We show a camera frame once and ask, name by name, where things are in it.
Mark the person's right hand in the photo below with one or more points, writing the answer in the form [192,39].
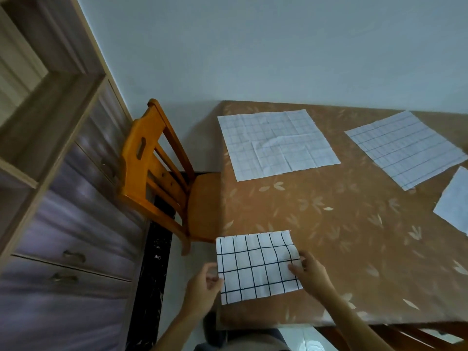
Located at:
[314,277]

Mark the person's left hand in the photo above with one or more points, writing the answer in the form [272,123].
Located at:
[201,292]

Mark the grid cloth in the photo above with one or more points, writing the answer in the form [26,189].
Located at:
[406,148]
[274,146]
[256,266]
[455,204]

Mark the person's right forearm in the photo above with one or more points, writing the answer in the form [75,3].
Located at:
[351,325]

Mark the blue grey trousers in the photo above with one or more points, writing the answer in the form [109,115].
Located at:
[214,332]

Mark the brown floral table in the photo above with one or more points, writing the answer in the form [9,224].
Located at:
[347,233]

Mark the light grey printed shirt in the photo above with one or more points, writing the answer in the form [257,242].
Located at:
[256,343]

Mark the orange wooden chair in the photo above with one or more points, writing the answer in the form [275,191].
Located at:
[135,168]
[402,339]

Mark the wooden shelf cabinet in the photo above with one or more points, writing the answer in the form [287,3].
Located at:
[73,215]

